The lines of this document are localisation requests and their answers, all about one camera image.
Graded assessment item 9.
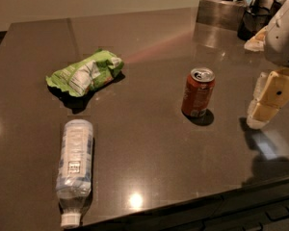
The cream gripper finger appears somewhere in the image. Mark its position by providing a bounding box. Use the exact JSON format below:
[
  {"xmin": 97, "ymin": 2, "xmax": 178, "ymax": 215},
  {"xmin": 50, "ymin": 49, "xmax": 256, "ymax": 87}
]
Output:
[
  {"xmin": 253, "ymin": 72, "xmax": 269, "ymax": 100},
  {"xmin": 247, "ymin": 67, "xmax": 289, "ymax": 129}
]

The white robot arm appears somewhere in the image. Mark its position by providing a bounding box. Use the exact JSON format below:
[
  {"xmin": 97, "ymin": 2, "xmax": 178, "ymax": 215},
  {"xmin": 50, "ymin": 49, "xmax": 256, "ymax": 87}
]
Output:
[{"xmin": 244, "ymin": 0, "xmax": 289, "ymax": 129}]

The red coke can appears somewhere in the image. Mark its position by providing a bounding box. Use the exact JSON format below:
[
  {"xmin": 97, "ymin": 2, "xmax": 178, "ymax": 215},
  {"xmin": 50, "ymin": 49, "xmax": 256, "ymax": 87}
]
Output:
[{"xmin": 181, "ymin": 67, "xmax": 215, "ymax": 118}]

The black mesh basket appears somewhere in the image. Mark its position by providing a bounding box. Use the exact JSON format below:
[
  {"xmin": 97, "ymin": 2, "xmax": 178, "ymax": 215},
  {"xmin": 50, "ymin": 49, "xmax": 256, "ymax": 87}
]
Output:
[{"xmin": 237, "ymin": 6, "xmax": 271, "ymax": 40}]

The stainless steel dispenser base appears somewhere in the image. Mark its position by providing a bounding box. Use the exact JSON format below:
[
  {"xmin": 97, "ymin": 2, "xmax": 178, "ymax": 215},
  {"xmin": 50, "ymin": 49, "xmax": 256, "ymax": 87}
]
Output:
[{"xmin": 197, "ymin": 0, "xmax": 245, "ymax": 31}]

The green chip bag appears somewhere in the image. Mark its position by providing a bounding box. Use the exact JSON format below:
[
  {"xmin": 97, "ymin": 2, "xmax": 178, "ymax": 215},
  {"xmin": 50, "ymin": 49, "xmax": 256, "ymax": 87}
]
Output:
[{"xmin": 45, "ymin": 49, "xmax": 124, "ymax": 97}]

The clear plastic water bottle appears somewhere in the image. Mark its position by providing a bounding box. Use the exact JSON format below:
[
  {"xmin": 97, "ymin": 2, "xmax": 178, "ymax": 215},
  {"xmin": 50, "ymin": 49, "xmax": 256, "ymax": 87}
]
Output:
[{"xmin": 56, "ymin": 119, "xmax": 93, "ymax": 229}]

